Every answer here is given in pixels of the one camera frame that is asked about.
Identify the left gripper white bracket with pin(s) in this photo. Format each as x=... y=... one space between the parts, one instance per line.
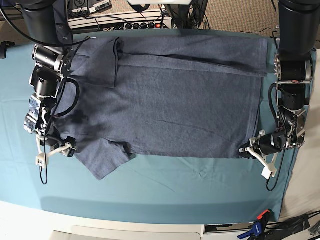
x=264 y=148

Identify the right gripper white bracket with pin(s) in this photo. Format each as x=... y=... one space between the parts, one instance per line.
x=67 y=147

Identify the blue-grey heathered T-shirt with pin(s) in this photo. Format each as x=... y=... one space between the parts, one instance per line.
x=191 y=96

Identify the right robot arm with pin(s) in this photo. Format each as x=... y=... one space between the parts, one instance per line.
x=47 y=22

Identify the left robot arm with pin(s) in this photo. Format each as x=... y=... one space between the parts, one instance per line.
x=290 y=94

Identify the orange blue clamp bottom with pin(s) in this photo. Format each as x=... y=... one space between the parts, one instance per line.
x=258 y=227

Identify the teal table cloth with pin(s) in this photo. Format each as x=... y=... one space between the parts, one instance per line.
x=147 y=189

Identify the black clamp left edge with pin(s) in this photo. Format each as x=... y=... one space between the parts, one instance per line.
x=4 y=47

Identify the white power strip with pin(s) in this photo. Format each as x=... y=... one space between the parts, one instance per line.
x=134 y=21

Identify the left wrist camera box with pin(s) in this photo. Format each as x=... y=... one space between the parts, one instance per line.
x=268 y=173

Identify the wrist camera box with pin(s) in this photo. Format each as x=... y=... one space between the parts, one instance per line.
x=268 y=173
x=40 y=160

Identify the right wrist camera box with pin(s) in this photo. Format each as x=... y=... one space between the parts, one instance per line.
x=40 y=160

